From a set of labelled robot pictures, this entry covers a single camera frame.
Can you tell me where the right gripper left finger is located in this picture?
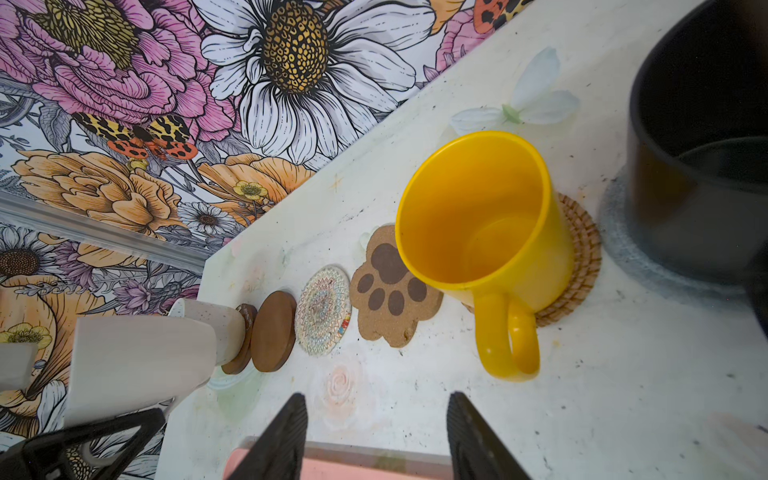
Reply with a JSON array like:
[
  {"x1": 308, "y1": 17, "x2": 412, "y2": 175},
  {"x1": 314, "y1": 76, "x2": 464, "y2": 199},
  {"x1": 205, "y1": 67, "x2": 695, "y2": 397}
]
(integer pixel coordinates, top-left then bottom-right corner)
[{"x1": 226, "y1": 393, "x2": 308, "y2": 480}]

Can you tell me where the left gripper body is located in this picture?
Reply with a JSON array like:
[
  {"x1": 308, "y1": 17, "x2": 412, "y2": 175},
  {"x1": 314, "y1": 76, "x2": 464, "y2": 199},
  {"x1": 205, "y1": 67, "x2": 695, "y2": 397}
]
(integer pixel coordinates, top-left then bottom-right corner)
[{"x1": 1, "y1": 408, "x2": 166, "y2": 479}]

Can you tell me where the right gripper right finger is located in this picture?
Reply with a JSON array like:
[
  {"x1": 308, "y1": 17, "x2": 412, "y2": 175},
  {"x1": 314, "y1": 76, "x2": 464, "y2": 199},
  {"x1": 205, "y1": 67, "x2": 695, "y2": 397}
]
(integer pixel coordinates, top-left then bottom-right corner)
[{"x1": 446, "y1": 391, "x2": 531, "y2": 480}]

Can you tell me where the dark brown round coaster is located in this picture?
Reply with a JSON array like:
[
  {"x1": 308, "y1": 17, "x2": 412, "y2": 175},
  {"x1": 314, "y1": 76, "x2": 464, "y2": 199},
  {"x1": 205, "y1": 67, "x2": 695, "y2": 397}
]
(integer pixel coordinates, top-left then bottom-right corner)
[{"x1": 250, "y1": 291, "x2": 297, "y2": 373}]

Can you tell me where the white mug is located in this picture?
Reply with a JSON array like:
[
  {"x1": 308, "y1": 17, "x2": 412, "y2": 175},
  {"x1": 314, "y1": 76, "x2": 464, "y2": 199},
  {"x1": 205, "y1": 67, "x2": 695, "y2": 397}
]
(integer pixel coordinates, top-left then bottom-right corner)
[{"x1": 167, "y1": 298, "x2": 247, "y2": 368}]

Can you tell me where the brown glossy round coaster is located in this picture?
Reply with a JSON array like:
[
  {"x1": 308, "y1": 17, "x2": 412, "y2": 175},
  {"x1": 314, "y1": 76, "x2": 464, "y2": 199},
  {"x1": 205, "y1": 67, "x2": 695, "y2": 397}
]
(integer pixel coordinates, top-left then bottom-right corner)
[{"x1": 220, "y1": 302, "x2": 259, "y2": 376}]

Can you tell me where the white patterned round coaster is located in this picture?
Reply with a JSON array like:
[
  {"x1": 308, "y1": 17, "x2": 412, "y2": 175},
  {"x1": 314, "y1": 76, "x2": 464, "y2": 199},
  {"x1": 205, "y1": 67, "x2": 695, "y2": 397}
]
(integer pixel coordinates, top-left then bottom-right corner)
[{"x1": 294, "y1": 265, "x2": 352, "y2": 357}]

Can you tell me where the paw shaped cork coaster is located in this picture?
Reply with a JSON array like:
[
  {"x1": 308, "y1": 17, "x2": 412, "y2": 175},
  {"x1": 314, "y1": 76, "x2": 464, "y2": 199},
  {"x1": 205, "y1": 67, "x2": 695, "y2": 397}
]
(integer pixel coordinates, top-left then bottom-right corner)
[{"x1": 350, "y1": 225, "x2": 443, "y2": 348}]

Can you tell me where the yellow mug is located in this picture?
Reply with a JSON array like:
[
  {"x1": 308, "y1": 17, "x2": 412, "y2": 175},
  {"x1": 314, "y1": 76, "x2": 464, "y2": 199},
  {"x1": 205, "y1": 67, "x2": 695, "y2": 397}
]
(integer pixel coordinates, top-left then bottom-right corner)
[{"x1": 395, "y1": 131, "x2": 575, "y2": 381}]

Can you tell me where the woven rattan round coaster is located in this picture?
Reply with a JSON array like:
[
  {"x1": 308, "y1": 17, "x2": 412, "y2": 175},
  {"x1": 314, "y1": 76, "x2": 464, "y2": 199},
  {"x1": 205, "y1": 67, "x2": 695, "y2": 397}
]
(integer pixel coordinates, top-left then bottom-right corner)
[{"x1": 461, "y1": 191, "x2": 603, "y2": 329}]

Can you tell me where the grey blue round coaster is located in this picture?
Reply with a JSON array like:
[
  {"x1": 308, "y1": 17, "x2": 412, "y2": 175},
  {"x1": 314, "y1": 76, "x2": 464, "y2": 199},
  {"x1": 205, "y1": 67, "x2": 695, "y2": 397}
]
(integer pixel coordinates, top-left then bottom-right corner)
[{"x1": 598, "y1": 167, "x2": 748, "y2": 310}]

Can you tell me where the black mug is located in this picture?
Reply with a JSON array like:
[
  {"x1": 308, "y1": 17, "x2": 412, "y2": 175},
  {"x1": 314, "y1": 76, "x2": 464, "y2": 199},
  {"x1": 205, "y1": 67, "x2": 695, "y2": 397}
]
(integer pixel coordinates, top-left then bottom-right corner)
[{"x1": 625, "y1": 1, "x2": 767, "y2": 325}]

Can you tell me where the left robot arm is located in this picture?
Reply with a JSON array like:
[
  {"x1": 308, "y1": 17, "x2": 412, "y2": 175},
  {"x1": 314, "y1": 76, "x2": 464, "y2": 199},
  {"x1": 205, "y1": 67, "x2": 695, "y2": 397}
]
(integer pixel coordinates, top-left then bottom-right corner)
[{"x1": 1, "y1": 315, "x2": 217, "y2": 479}]

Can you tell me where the pink tray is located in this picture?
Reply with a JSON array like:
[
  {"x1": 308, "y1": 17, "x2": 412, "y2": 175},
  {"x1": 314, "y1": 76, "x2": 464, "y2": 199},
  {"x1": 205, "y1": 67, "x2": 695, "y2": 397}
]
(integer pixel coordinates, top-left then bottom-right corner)
[{"x1": 223, "y1": 440, "x2": 457, "y2": 480}]

